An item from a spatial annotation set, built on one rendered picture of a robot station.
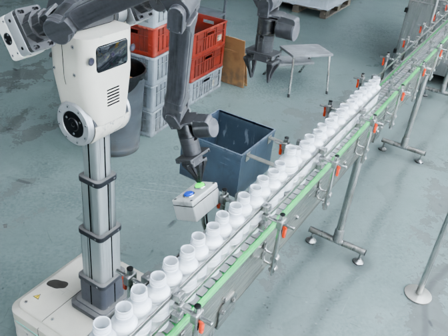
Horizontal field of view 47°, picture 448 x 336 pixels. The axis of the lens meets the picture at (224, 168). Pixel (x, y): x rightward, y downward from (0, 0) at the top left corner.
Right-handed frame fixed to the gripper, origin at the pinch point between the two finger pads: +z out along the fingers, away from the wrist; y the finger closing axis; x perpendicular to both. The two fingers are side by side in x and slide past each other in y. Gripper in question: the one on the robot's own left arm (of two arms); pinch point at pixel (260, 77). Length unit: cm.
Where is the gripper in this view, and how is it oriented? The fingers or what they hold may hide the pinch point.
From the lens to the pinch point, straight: 169.4
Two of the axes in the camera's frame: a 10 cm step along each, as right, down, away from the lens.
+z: -0.8, 8.5, 5.2
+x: -5.4, 4.1, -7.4
